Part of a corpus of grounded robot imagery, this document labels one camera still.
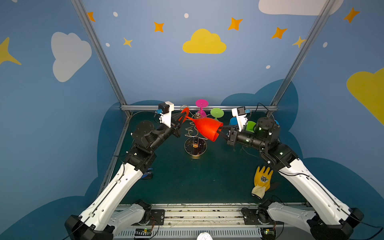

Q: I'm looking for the red wine glass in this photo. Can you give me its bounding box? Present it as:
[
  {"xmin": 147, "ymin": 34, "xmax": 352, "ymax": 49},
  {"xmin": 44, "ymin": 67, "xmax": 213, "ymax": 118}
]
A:
[{"xmin": 181, "ymin": 107, "xmax": 224, "ymax": 142}]

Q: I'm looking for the green wine glass front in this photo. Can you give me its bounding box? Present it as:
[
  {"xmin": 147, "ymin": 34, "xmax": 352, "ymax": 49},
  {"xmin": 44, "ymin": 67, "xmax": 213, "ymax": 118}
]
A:
[{"xmin": 246, "ymin": 121, "xmax": 257, "ymax": 133}]

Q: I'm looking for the green wine glass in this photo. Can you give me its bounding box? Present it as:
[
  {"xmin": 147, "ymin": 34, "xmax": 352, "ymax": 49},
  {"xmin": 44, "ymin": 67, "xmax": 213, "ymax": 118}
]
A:
[
  {"xmin": 210, "ymin": 108, "xmax": 225, "ymax": 120},
  {"xmin": 246, "ymin": 121, "xmax": 257, "ymax": 133}
]

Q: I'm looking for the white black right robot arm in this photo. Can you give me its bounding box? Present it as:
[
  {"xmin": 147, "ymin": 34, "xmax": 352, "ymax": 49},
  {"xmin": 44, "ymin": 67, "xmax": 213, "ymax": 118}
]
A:
[{"xmin": 214, "ymin": 117, "xmax": 364, "ymax": 240}]

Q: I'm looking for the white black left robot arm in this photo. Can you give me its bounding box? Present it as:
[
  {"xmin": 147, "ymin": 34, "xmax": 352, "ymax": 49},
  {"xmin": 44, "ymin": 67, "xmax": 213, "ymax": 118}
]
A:
[{"xmin": 65, "ymin": 108, "xmax": 189, "ymax": 240}]

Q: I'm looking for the green wine glass back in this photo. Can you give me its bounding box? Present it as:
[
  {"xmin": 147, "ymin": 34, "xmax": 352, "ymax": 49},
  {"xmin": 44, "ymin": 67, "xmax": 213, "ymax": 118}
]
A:
[{"xmin": 210, "ymin": 108, "xmax": 225, "ymax": 120}]

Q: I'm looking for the magenta wine glass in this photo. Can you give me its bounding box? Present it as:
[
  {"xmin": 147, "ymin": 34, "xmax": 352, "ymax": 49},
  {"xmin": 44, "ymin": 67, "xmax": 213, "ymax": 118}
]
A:
[{"xmin": 196, "ymin": 99, "xmax": 209, "ymax": 118}]

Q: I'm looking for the yellow work glove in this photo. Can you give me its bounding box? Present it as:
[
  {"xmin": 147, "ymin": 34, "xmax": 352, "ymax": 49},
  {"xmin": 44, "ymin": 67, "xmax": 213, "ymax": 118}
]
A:
[{"xmin": 251, "ymin": 166, "xmax": 274, "ymax": 200}]

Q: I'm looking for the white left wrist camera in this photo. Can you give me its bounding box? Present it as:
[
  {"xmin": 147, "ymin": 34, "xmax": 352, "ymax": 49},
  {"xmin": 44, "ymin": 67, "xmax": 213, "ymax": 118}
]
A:
[{"xmin": 156, "ymin": 101, "xmax": 175, "ymax": 128}]

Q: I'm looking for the gold wire wine glass rack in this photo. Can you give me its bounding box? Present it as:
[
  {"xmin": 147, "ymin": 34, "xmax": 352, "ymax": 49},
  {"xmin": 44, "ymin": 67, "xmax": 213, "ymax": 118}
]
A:
[{"xmin": 184, "ymin": 120, "xmax": 208, "ymax": 159}]

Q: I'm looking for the aluminium back frame rail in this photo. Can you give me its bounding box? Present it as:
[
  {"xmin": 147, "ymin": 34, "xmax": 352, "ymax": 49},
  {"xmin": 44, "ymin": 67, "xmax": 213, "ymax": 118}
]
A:
[{"xmin": 121, "ymin": 104, "xmax": 278, "ymax": 112}]

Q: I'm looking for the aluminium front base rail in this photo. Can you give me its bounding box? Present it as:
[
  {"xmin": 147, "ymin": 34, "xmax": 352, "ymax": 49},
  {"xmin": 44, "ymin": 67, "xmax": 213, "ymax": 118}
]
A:
[{"xmin": 113, "ymin": 202, "xmax": 319, "ymax": 240}]

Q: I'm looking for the aluminium left frame post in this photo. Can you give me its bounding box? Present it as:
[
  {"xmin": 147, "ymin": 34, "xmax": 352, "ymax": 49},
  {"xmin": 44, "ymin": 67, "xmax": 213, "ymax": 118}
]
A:
[{"xmin": 71, "ymin": 0, "xmax": 127, "ymax": 107}]

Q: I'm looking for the aluminium frame post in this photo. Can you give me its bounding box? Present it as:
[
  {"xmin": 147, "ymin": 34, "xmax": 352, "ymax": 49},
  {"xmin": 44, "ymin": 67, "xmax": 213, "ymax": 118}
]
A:
[
  {"xmin": 270, "ymin": 0, "xmax": 337, "ymax": 110},
  {"xmin": 71, "ymin": 0, "xmax": 127, "ymax": 107}
]

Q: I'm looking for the aluminium right frame post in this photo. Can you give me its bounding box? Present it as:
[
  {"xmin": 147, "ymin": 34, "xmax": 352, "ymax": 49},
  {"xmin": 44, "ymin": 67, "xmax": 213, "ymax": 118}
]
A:
[{"xmin": 270, "ymin": 0, "xmax": 337, "ymax": 110}]

